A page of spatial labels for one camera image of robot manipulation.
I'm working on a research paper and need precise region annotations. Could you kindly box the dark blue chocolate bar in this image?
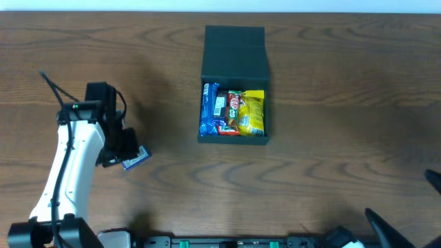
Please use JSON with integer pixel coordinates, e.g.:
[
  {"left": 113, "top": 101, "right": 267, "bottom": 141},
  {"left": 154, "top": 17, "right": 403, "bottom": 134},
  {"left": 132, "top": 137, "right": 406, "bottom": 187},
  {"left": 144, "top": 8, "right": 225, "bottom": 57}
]
[{"left": 213, "top": 90, "right": 228, "bottom": 126}]

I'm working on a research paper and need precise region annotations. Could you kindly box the yellow snack packet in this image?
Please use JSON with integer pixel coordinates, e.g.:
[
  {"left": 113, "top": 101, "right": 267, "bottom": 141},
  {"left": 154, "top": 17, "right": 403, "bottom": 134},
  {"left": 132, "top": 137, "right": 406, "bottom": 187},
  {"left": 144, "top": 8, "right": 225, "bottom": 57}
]
[{"left": 238, "top": 90, "right": 265, "bottom": 136}]

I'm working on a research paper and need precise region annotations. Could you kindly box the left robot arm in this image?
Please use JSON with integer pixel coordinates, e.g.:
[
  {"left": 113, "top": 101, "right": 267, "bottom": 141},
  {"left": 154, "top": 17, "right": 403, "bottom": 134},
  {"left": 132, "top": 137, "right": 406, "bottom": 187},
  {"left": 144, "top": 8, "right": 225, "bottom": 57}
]
[{"left": 8, "top": 82, "right": 140, "bottom": 247}]

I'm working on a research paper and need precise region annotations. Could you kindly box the red green KitKat Milo bar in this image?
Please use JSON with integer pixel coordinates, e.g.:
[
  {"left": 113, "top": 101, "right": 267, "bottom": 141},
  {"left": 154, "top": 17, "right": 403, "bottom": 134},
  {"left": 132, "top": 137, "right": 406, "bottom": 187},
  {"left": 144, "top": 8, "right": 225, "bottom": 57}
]
[{"left": 227, "top": 90, "right": 241, "bottom": 131}]

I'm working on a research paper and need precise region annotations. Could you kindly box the red snack packet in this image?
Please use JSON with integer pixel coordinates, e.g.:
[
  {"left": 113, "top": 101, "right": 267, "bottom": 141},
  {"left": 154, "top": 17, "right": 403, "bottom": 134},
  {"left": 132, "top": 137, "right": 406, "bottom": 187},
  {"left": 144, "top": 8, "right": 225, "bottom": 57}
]
[{"left": 218, "top": 125, "right": 240, "bottom": 136}]

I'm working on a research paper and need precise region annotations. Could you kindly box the small blue candy box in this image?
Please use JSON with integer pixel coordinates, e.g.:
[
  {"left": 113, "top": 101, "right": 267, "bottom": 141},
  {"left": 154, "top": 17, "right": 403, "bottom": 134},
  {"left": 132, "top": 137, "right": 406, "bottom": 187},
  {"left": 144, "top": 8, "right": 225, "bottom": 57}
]
[{"left": 122, "top": 145, "right": 151, "bottom": 171}]

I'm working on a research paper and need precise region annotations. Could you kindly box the black gift box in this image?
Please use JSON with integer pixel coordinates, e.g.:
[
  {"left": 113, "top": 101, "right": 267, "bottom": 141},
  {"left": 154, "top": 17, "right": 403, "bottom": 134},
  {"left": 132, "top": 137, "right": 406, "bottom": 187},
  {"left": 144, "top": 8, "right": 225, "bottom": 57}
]
[{"left": 197, "top": 25, "right": 271, "bottom": 145}]

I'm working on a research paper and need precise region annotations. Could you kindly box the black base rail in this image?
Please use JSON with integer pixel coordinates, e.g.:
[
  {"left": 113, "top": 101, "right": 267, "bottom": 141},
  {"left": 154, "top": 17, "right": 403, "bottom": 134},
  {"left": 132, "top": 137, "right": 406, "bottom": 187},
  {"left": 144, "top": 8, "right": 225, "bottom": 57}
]
[{"left": 132, "top": 227, "right": 390, "bottom": 248}]

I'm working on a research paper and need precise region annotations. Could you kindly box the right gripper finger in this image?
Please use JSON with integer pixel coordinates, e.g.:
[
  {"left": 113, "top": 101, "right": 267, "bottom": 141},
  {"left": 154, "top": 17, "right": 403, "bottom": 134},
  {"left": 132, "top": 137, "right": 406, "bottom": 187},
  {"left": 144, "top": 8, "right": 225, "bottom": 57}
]
[
  {"left": 424, "top": 169, "right": 441, "bottom": 194},
  {"left": 365, "top": 208, "right": 415, "bottom": 248}
]

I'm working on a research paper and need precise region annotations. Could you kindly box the blue biscuit bar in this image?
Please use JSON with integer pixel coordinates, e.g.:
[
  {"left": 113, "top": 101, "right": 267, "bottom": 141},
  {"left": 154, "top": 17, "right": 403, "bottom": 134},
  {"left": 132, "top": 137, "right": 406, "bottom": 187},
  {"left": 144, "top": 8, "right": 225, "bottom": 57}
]
[{"left": 199, "top": 83, "right": 219, "bottom": 136}]

